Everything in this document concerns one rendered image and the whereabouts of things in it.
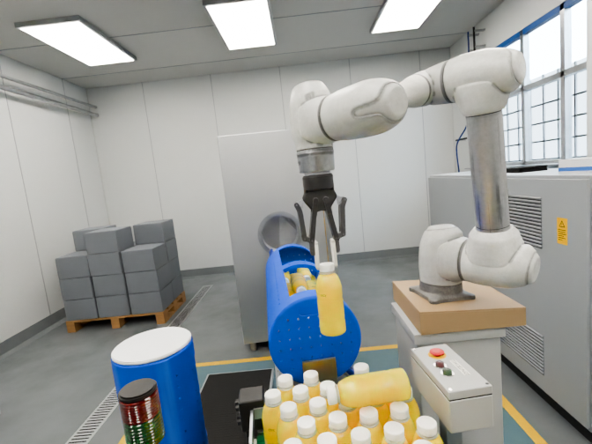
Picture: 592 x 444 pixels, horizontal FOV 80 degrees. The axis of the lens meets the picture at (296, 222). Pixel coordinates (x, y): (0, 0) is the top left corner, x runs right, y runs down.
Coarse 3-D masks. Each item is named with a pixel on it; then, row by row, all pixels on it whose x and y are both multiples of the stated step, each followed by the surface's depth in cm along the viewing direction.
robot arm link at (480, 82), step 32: (448, 64) 106; (480, 64) 98; (512, 64) 95; (448, 96) 109; (480, 96) 101; (480, 128) 106; (480, 160) 109; (480, 192) 112; (480, 224) 116; (480, 256) 116; (512, 256) 111
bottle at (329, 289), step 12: (324, 276) 88; (336, 276) 88; (324, 288) 87; (336, 288) 87; (324, 300) 87; (336, 300) 87; (324, 312) 88; (336, 312) 87; (324, 324) 88; (336, 324) 87; (336, 336) 88
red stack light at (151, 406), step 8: (144, 400) 59; (152, 400) 60; (120, 408) 60; (128, 408) 59; (136, 408) 59; (144, 408) 59; (152, 408) 60; (160, 408) 63; (128, 416) 59; (136, 416) 59; (144, 416) 59; (152, 416) 60; (128, 424) 59; (136, 424) 59
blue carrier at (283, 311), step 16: (272, 256) 182; (288, 256) 191; (304, 256) 192; (272, 272) 155; (272, 288) 135; (272, 304) 120; (288, 304) 106; (304, 304) 105; (272, 320) 108; (288, 320) 106; (304, 320) 106; (352, 320) 107; (272, 336) 106; (288, 336) 106; (304, 336) 106; (320, 336) 108; (352, 336) 108; (272, 352) 106; (288, 352) 107; (304, 352) 107; (320, 352) 108; (336, 352) 108; (352, 352) 109; (288, 368) 107
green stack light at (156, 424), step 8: (160, 416) 62; (144, 424) 59; (152, 424) 60; (160, 424) 62; (128, 432) 59; (136, 432) 59; (144, 432) 60; (152, 432) 60; (160, 432) 62; (128, 440) 60; (136, 440) 59; (144, 440) 60; (152, 440) 60; (160, 440) 62
